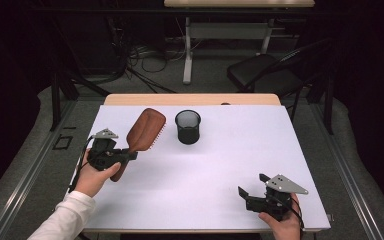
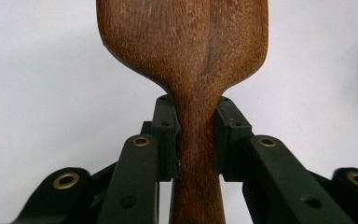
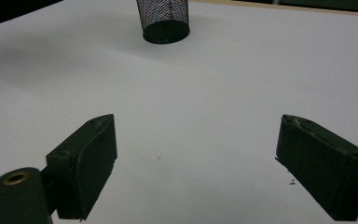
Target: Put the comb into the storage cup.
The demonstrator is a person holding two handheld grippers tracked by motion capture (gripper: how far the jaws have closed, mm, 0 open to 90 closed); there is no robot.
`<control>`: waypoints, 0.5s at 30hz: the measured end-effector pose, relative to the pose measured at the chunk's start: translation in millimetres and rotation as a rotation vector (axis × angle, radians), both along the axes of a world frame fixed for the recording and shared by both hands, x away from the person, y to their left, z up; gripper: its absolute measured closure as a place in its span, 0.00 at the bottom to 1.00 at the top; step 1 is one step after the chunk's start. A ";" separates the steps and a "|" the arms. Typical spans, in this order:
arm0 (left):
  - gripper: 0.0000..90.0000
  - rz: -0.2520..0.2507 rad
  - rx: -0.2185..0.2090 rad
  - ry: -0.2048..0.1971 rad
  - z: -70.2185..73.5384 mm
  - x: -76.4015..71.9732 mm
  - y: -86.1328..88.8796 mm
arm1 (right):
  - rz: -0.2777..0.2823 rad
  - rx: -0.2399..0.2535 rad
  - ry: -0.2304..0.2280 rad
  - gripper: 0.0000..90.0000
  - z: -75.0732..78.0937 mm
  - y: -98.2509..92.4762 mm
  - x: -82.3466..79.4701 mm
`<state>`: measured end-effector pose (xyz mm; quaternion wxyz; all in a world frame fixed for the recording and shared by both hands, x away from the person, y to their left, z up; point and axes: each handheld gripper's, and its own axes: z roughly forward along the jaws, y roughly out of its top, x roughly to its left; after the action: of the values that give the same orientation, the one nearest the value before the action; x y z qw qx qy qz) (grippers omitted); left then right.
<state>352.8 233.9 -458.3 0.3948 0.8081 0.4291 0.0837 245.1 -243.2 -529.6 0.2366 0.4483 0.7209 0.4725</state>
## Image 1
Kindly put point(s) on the person's left hand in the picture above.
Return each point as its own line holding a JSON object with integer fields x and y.
{"x": 91, "y": 181}

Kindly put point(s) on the white table cover sheet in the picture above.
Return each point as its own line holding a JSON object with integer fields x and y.
{"x": 196, "y": 180}

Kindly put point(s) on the white-legged wooden desk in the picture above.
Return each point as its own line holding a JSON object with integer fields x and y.
{"x": 233, "y": 30}

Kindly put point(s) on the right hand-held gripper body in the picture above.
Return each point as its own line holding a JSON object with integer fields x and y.
{"x": 285, "y": 184}

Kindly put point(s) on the black mesh pen cup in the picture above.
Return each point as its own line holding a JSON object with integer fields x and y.
{"x": 188, "y": 135}

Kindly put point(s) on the black metal stand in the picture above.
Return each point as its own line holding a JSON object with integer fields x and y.
{"x": 328, "y": 106}
{"x": 56, "y": 100}

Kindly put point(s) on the metal floor rail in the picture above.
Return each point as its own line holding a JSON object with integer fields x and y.
{"x": 346, "y": 173}
{"x": 30, "y": 173}

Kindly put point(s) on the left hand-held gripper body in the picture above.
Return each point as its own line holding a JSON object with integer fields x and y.
{"x": 103, "y": 153}

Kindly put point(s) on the person's right hand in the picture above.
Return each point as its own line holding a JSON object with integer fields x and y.
{"x": 288, "y": 230}

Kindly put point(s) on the light wooden table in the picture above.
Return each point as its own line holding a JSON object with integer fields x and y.
{"x": 180, "y": 99}

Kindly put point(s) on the black folding chair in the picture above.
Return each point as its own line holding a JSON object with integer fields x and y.
{"x": 263, "y": 71}

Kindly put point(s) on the brown wooden hairbrush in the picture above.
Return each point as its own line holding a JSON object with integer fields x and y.
{"x": 146, "y": 128}

